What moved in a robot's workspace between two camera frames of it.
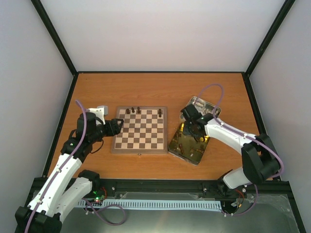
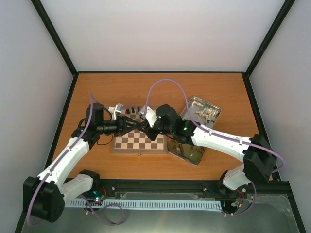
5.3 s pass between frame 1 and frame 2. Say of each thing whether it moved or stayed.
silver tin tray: stayed
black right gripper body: moved
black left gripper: moved
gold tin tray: stayed
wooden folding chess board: stayed
